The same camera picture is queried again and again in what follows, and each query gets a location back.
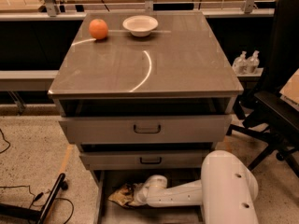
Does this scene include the black floor cable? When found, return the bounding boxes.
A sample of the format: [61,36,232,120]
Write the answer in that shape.
[0,184,75,224]

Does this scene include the black top drawer handle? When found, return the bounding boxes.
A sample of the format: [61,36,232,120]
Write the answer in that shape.
[133,124,162,134]

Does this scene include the right clear sanitizer bottle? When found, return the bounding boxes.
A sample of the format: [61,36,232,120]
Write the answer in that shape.
[246,50,260,74]

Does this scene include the brown chip bag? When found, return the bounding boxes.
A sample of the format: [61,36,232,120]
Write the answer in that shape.
[108,184,137,208]

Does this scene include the black stand base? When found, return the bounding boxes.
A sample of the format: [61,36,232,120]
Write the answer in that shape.
[0,172,69,224]

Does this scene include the grey drawer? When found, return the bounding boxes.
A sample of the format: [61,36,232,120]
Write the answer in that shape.
[80,149,209,170]
[59,115,232,144]

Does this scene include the open bottom drawer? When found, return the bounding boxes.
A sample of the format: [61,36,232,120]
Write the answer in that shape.
[93,168,204,224]

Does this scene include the grey drawer cabinet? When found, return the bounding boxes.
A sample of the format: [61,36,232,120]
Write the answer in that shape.
[47,10,244,224]

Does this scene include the middle grey drawer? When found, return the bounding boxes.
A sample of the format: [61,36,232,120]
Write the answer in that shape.
[80,149,209,170]

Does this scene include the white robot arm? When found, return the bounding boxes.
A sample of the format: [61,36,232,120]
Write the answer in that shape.
[134,150,259,224]

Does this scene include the orange fruit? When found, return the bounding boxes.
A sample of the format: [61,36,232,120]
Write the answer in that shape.
[89,19,108,40]

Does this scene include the black drawer handle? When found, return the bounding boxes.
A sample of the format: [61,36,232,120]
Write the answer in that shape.
[139,157,162,165]
[133,124,162,134]

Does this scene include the top grey drawer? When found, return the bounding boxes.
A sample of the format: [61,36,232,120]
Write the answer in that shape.
[59,115,232,144]

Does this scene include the black middle drawer handle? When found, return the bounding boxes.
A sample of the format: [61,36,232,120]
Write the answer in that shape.
[139,157,162,165]

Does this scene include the black office chair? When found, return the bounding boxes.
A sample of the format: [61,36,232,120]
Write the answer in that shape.
[227,0,299,176]

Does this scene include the grey bench rail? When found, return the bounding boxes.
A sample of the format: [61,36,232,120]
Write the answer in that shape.
[0,70,58,91]

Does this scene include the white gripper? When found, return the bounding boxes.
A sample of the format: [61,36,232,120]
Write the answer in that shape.
[134,175,167,206]

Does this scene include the white bowl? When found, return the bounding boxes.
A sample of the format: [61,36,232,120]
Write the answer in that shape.
[122,15,158,37]

